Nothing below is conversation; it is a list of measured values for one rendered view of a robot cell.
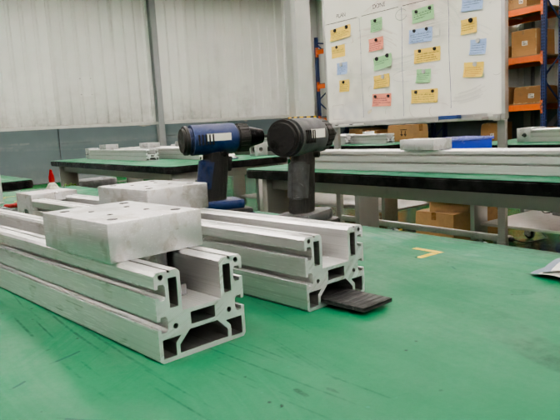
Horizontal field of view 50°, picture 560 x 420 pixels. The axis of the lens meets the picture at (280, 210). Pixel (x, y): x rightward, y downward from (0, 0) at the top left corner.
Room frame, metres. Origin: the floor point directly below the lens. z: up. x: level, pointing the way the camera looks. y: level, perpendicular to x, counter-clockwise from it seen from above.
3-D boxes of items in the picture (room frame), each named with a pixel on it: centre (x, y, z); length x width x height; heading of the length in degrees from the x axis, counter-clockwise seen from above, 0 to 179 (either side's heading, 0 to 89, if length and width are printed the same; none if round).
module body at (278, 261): (0.97, 0.21, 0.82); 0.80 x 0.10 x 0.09; 42
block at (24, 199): (1.29, 0.52, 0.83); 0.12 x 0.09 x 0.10; 132
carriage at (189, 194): (0.97, 0.21, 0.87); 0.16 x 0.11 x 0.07; 42
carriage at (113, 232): (0.66, 0.18, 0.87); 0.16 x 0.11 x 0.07; 42
